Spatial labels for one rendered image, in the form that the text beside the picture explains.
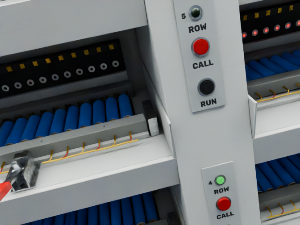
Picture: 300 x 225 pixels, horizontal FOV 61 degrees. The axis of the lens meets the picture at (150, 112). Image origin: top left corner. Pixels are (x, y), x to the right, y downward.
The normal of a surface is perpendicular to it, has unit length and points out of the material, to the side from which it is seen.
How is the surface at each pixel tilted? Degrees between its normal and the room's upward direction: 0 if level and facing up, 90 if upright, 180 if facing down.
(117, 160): 16
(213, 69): 90
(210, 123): 90
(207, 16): 90
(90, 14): 107
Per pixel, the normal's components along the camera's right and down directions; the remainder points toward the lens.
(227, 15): 0.12, 0.25
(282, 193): -0.16, -0.83
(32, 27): 0.18, 0.51
